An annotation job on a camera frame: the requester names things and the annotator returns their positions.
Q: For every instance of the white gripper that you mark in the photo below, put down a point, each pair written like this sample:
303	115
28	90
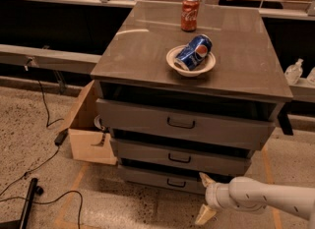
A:
213	195

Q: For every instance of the grey bottom drawer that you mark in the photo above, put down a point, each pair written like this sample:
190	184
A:
177	179

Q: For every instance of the grey drawer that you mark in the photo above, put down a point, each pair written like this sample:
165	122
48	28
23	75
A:
177	179
180	157
184	125

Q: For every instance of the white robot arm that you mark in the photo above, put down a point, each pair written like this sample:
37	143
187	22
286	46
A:
248	195

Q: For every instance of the grey top drawer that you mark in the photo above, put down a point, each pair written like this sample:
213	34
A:
184	125

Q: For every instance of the grey middle drawer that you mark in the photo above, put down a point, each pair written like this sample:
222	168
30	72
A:
180	157

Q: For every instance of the grey drawer cabinet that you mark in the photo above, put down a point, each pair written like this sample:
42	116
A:
247	81

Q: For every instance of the cardboard box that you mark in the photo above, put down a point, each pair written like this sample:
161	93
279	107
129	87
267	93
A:
87	140

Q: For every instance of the white bowl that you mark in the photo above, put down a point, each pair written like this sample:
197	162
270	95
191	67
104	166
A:
206	65

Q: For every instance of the blue pepsi can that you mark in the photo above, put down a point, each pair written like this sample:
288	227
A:
191	56

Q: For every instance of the black power adapter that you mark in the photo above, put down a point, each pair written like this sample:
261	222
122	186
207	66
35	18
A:
61	137

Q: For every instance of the black stand base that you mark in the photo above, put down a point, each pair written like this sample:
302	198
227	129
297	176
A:
22	222

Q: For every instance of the red cola can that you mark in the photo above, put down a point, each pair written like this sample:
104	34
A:
189	14

